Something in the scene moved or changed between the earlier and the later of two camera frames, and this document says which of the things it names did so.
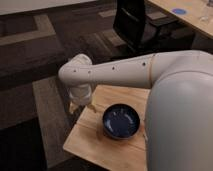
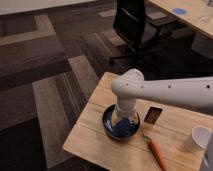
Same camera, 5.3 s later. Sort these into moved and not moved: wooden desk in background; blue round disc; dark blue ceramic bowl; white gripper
Moved: white gripper
Not moved: blue round disc; dark blue ceramic bowl; wooden desk in background
